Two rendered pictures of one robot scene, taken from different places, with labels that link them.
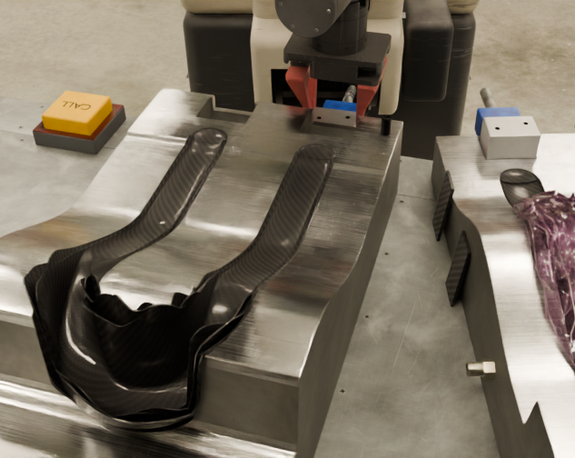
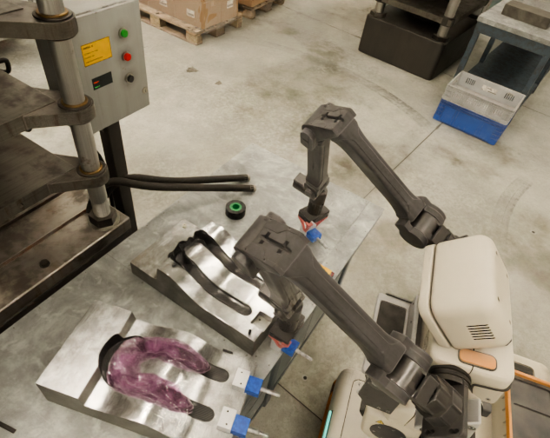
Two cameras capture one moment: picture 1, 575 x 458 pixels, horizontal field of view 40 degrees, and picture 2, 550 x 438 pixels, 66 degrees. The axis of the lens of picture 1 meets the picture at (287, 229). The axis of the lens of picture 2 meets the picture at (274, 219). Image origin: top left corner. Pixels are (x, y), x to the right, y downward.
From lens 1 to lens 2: 1.24 m
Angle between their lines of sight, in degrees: 68
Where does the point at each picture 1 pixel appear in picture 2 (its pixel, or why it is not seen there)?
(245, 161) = (251, 293)
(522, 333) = (157, 330)
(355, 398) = (178, 311)
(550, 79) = not seen: outside the picture
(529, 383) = (145, 326)
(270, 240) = (217, 291)
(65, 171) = not seen: hidden behind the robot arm
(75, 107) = not seen: hidden behind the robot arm
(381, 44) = (281, 335)
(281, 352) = (164, 267)
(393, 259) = (221, 341)
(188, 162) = (259, 282)
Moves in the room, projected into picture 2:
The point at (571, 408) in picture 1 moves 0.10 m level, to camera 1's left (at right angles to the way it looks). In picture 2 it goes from (126, 315) to (142, 288)
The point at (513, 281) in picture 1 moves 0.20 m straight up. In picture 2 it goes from (170, 333) to (165, 293)
